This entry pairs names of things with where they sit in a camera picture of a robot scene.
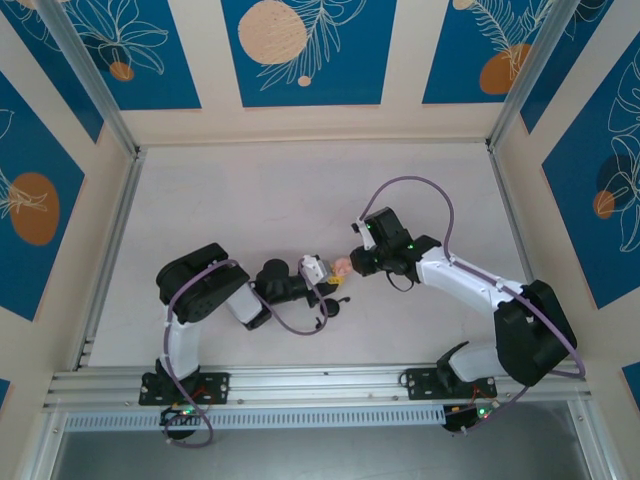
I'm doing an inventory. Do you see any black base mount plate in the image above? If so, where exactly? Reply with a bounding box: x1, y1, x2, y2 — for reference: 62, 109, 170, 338
138, 370, 231, 406
399, 367, 499, 401

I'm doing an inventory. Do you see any controller board with green light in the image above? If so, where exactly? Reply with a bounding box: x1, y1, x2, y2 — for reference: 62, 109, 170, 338
442, 399, 501, 436
158, 403, 206, 444

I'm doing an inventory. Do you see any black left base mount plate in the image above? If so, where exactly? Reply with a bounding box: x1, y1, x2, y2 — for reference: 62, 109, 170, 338
138, 370, 231, 406

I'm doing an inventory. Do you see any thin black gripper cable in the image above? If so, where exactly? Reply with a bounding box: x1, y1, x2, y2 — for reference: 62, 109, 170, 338
385, 272, 417, 294

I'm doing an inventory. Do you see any aluminium side rail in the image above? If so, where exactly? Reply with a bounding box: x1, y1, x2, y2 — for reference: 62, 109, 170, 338
485, 139, 589, 381
69, 147, 149, 371

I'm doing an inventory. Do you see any aluminium frame post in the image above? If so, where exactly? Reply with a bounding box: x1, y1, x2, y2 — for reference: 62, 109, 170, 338
567, 399, 619, 480
34, 0, 141, 159
484, 0, 586, 151
19, 409, 69, 480

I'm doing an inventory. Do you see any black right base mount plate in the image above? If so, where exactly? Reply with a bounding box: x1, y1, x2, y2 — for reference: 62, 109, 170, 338
399, 367, 499, 401

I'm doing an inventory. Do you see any long aluminium base rail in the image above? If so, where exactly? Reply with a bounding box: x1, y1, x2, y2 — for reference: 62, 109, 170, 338
42, 363, 594, 411

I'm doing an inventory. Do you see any white slotted cable duct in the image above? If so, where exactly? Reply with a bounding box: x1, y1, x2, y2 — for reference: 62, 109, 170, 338
64, 405, 447, 430

